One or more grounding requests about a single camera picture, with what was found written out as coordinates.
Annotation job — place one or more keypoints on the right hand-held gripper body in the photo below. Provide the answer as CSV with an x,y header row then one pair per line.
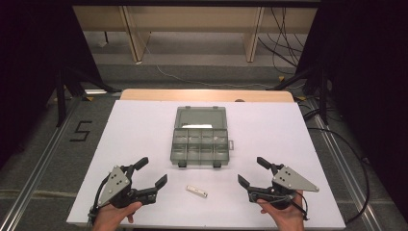
x,y
290,180

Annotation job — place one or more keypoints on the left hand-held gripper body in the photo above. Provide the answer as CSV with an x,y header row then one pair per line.
x,y
113,186

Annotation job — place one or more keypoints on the person's left hand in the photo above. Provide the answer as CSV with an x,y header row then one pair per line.
x,y
112,215

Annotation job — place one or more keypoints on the person's right hand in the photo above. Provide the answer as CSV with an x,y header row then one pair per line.
x,y
285,216

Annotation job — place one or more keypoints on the small white rectangular block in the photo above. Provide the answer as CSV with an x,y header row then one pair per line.
x,y
196,191

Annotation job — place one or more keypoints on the clear grey compartment box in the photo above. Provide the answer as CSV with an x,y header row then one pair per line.
x,y
199,138

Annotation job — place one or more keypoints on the black tape floor mark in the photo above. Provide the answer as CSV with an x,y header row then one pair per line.
x,y
81,131

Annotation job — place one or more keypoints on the white paper label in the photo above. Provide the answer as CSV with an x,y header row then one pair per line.
x,y
196,126

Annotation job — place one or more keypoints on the black metal stand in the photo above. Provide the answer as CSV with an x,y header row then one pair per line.
x,y
69,86
316,86

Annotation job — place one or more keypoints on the dark curtain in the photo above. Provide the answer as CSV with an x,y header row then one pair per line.
x,y
369,80
32,64

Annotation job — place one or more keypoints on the aluminium floor rail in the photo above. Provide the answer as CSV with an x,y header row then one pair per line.
x,y
346,173
38,173

